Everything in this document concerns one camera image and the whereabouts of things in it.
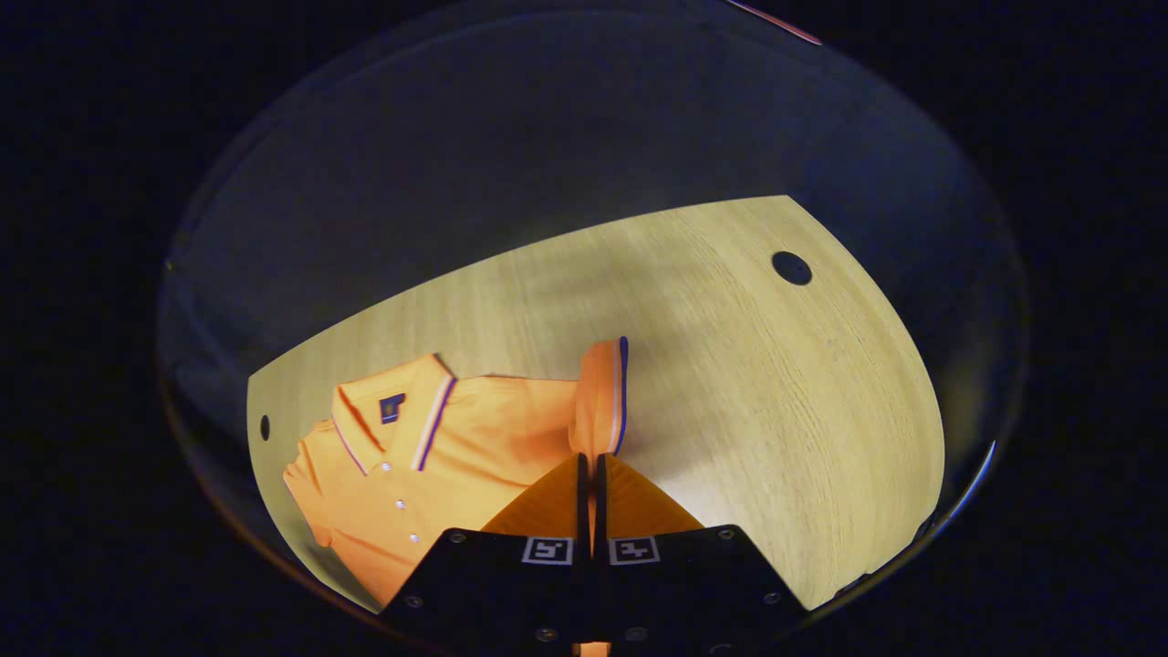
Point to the black backdrop cloth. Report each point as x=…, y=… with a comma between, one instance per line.
x=456, y=164

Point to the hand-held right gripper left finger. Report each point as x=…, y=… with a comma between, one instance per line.
x=511, y=593

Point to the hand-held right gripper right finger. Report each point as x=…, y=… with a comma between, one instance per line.
x=684, y=593

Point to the orange T-shirt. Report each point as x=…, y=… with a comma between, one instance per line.
x=474, y=456

